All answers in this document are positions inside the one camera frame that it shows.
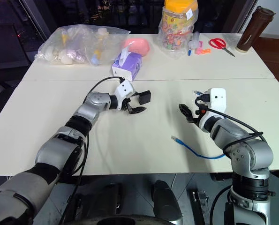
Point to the small black box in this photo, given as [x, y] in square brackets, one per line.
[145, 97]

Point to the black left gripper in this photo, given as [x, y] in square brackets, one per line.
[127, 103]

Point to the purple tissue box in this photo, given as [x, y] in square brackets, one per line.
[130, 64]

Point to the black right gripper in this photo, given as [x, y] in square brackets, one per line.
[199, 103]

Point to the grey metal pole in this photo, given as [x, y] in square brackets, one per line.
[35, 18]

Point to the clear bag around jar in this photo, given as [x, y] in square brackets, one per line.
[174, 50]

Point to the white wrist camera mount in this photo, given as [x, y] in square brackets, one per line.
[125, 90]
[218, 97]

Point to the pink round bowl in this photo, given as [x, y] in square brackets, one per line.
[139, 47]

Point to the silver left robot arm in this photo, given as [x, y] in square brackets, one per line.
[59, 150]

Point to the large clear plastic bag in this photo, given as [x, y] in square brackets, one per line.
[83, 44]

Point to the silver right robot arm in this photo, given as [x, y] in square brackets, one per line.
[247, 152]

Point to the dark cabinet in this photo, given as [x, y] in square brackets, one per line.
[5, 44]

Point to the black rounded shape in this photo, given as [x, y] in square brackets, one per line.
[165, 201]

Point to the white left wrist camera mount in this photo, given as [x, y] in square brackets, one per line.
[125, 90]

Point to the clear jar with yellow lid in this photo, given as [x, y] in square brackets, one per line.
[179, 21]

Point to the small pink block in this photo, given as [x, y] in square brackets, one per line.
[201, 43]

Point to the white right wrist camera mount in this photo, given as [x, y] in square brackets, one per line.
[218, 97]

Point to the black metal bracket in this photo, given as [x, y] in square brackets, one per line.
[200, 204]

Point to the pink and orange plastic clips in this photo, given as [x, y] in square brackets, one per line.
[201, 51]

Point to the brown drinking bottle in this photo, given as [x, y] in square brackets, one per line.
[254, 28]

